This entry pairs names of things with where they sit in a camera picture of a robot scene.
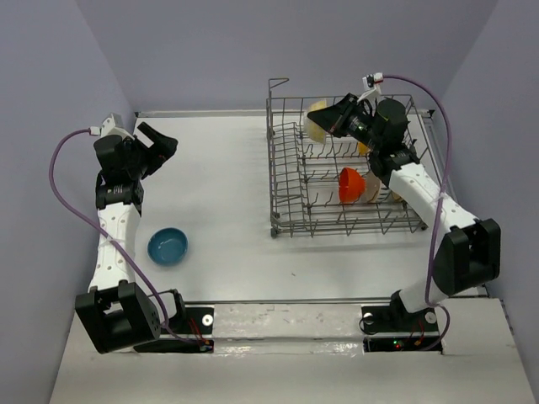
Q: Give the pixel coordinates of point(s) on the beige bowl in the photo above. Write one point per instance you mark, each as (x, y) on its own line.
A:
(396, 198)

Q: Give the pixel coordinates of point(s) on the grey wire dish rack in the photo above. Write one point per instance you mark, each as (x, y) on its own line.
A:
(304, 178)

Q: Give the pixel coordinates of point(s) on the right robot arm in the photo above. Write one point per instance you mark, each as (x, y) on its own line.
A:
(464, 250)

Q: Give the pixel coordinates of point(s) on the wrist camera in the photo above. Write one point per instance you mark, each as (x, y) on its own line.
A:
(372, 86)
(111, 125)

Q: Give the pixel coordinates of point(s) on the orange bowl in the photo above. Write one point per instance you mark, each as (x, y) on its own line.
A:
(351, 186)

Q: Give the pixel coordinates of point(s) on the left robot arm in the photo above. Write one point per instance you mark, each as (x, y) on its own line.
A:
(115, 311)

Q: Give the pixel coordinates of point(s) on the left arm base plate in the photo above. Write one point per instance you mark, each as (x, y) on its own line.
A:
(195, 328)

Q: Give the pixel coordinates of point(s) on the metal rail bar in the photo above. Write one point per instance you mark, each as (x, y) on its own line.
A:
(367, 300)

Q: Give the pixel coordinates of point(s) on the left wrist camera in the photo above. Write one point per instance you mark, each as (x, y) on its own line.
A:
(111, 125)

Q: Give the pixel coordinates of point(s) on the patterned sunflower bowl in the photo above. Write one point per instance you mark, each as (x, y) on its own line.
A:
(313, 131)

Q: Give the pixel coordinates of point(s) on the white bowl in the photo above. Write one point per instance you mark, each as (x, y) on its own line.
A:
(376, 192)

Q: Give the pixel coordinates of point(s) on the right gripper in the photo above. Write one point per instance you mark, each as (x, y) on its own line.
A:
(333, 118)

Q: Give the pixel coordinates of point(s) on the yellow bowl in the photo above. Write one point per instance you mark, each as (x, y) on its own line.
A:
(363, 150)

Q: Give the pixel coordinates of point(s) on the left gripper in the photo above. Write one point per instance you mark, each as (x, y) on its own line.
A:
(164, 148)

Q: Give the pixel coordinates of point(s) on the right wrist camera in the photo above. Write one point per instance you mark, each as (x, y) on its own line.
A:
(372, 86)

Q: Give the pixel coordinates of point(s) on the blue bowl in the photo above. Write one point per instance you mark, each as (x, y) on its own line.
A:
(167, 247)

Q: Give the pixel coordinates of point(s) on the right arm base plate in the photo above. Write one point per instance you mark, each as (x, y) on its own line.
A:
(385, 333)

